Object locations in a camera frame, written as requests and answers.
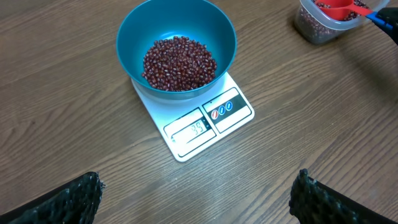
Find clear plastic bean container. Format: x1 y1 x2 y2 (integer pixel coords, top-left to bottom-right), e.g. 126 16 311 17
294 0 397 45

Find red adzuki beans in container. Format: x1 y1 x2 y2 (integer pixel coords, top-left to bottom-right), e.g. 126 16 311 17
294 0 368 45

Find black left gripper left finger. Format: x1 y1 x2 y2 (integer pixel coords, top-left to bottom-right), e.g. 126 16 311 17
1 172 104 224

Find teal blue bowl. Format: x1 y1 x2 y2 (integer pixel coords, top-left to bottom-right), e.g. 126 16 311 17
116 0 238 100

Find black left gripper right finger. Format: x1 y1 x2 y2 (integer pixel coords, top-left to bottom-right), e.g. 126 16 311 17
289 169 397 224

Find red adzuki beans in bowl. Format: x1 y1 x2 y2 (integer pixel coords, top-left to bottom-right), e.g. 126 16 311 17
141 36 218 92

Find orange measuring scoop blue handle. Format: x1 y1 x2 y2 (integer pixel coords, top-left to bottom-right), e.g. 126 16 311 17
315 0 394 31

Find white digital kitchen scale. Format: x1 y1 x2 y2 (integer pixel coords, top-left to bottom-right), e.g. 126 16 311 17
132 73 255 162

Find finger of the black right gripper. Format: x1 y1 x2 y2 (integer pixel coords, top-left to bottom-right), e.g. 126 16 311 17
376 7 398 44

